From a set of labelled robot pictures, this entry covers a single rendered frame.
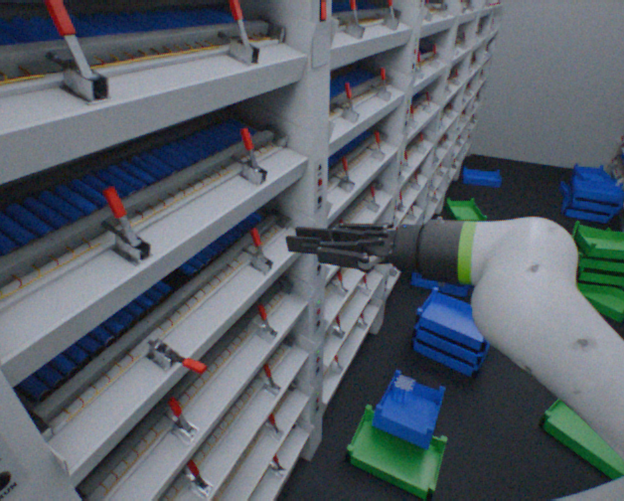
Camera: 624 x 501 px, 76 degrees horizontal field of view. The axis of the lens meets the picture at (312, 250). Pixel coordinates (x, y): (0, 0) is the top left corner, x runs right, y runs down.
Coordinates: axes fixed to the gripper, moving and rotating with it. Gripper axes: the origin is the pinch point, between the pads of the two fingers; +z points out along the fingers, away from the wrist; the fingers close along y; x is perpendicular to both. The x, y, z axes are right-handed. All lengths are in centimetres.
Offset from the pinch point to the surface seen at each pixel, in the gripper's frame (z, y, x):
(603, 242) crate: -68, 186, -93
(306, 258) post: 11.9, 15.8, -14.2
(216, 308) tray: 12.4, -14.2, -6.9
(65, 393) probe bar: 15.1, -39.0, -2.5
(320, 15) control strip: 1.0, 19.3, 34.4
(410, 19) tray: 3, 86, 31
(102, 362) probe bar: 15.1, -33.4, -2.5
